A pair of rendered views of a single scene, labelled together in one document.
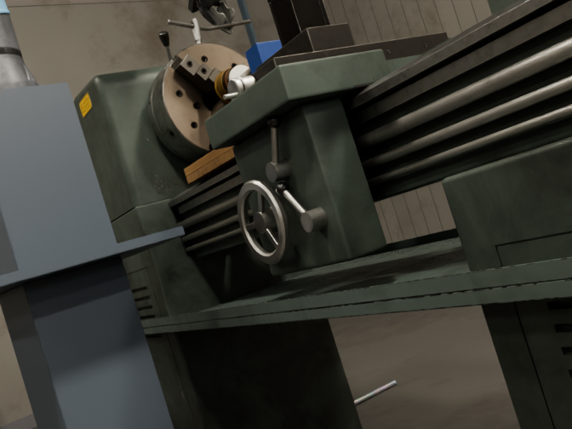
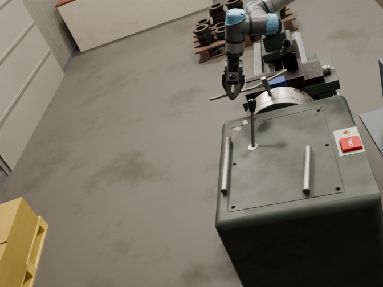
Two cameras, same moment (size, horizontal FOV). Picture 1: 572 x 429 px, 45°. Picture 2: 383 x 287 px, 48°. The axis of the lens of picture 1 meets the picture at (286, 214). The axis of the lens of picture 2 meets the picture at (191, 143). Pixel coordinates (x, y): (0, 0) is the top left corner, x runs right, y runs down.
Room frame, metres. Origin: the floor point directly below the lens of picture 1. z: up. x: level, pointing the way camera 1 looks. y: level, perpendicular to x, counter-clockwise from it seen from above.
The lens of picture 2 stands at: (3.16, 1.04, 2.17)
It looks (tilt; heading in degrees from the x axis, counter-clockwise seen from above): 33 degrees down; 231
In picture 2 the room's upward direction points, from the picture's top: 24 degrees counter-clockwise
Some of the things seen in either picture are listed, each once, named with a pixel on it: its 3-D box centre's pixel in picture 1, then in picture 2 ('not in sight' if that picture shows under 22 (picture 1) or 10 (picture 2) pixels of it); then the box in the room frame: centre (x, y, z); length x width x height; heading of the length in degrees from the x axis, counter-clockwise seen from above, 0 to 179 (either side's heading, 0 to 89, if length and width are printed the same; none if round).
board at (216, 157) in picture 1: (272, 147); not in sight; (1.69, -0.02, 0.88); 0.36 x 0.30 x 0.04; 121
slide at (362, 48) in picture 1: (344, 71); (283, 80); (1.37, -0.20, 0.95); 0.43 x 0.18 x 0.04; 121
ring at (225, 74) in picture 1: (233, 85); not in sight; (1.77, 0.03, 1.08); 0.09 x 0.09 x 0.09; 31
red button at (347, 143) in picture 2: not in sight; (350, 144); (2.16, 0.53, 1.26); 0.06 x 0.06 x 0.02; 31
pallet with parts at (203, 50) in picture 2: not in sight; (237, 17); (-1.04, -2.26, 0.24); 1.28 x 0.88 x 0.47; 128
